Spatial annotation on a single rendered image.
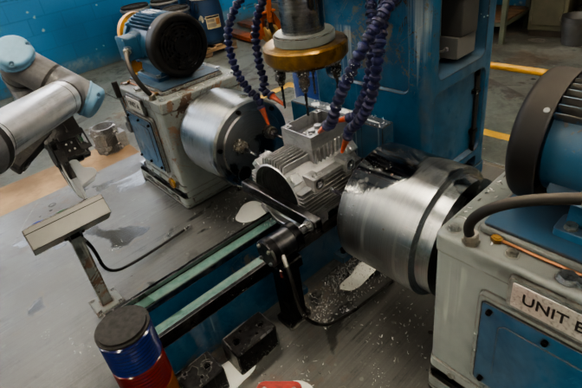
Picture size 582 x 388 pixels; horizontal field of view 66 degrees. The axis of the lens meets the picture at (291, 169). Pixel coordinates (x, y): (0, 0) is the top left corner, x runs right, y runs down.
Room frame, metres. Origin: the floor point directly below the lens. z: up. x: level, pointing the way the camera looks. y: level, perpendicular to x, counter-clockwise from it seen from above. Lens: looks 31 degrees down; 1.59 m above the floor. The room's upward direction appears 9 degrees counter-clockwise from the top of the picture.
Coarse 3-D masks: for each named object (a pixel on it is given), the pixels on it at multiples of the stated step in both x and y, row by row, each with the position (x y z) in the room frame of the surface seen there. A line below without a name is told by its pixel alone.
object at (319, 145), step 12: (300, 120) 0.97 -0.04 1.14; (312, 120) 1.00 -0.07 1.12; (288, 132) 0.92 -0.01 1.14; (300, 132) 0.96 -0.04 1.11; (312, 132) 0.92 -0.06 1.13; (324, 132) 0.89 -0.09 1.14; (336, 132) 0.91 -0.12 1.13; (288, 144) 0.93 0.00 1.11; (300, 144) 0.89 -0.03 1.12; (312, 144) 0.87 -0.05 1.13; (324, 144) 0.89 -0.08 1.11; (336, 144) 0.91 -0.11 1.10; (312, 156) 0.87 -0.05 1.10; (324, 156) 0.88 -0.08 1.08
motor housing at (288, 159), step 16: (272, 160) 0.86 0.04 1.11; (288, 160) 0.85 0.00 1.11; (304, 160) 0.86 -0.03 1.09; (256, 176) 0.91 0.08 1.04; (272, 176) 0.94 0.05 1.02; (288, 176) 0.83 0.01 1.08; (336, 176) 0.86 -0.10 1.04; (288, 192) 0.94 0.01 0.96; (304, 192) 0.80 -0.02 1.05; (320, 192) 0.81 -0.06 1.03; (272, 208) 0.90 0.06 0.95; (304, 208) 0.79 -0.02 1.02
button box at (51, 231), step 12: (84, 204) 0.84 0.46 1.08; (96, 204) 0.85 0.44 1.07; (60, 216) 0.81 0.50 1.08; (72, 216) 0.81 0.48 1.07; (84, 216) 0.82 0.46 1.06; (96, 216) 0.83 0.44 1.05; (108, 216) 0.86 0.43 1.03; (36, 228) 0.78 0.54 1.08; (48, 228) 0.78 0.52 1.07; (60, 228) 0.79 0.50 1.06; (72, 228) 0.80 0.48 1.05; (84, 228) 0.83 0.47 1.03; (36, 240) 0.76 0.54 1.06; (48, 240) 0.77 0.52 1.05; (60, 240) 0.79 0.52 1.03; (36, 252) 0.76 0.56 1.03
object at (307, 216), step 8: (248, 184) 0.90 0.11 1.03; (256, 184) 0.89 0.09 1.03; (248, 192) 0.90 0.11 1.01; (256, 192) 0.87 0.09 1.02; (264, 192) 0.85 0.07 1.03; (272, 192) 0.85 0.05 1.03; (264, 200) 0.85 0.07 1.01; (272, 200) 0.83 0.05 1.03; (280, 200) 0.81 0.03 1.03; (280, 208) 0.81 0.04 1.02; (288, 208) 0.78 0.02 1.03; (296, 208) 0.78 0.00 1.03; (288, 216) 0.78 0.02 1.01; (296, 216) 0.76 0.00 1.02; (304, 216) 0.74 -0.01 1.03; (312, 216) 0.74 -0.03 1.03; (312, 224) 0.72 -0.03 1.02; (320, 224) 0.73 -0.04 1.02
